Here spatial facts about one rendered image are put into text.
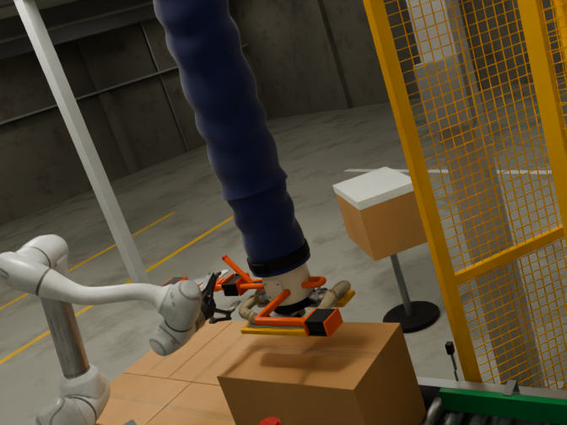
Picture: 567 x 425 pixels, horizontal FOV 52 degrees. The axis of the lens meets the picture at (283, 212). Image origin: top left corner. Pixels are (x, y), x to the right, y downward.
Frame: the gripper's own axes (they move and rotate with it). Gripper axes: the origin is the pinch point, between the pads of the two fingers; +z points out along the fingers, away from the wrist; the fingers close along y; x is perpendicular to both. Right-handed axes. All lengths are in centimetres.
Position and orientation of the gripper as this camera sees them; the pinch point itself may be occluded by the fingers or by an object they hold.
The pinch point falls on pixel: (230, 287)
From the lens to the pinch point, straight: 227.5
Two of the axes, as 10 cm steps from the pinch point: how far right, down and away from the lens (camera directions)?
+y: 3.1, 9.2, 2.6
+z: 5.3, -3.9, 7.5
